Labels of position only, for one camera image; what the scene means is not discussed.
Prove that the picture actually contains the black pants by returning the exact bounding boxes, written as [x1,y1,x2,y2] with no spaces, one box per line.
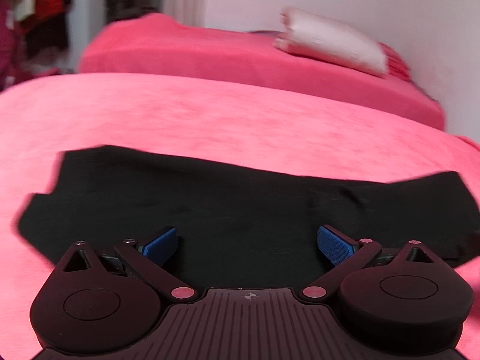
[18,145,479,289]

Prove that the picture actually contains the pink bed blanket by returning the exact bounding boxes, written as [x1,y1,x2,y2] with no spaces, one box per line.
[1,14,479,359]

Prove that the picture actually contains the red ruffled pillow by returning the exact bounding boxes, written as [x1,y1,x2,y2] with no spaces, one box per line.
[379,43,412,82]

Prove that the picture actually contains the white patterned pillow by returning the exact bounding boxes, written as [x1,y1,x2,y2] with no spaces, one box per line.
[273,7,388,77]

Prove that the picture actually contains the pile of colourful clothes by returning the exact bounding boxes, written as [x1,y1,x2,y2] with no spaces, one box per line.
[1,0,72,91]

